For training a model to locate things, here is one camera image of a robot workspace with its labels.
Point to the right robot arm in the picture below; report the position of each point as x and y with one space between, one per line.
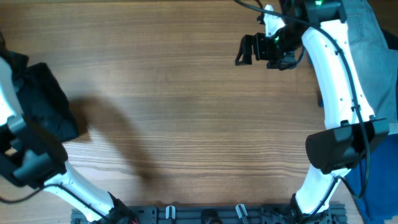
320 30

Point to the light blue denim shorts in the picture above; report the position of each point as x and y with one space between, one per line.
375 63

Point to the blue garment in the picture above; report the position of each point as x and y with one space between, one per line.
379 202

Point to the black shorts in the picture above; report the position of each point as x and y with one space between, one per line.
41 98

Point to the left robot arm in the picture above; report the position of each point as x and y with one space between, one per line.
30 155

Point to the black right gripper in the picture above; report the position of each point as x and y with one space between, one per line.
259 41

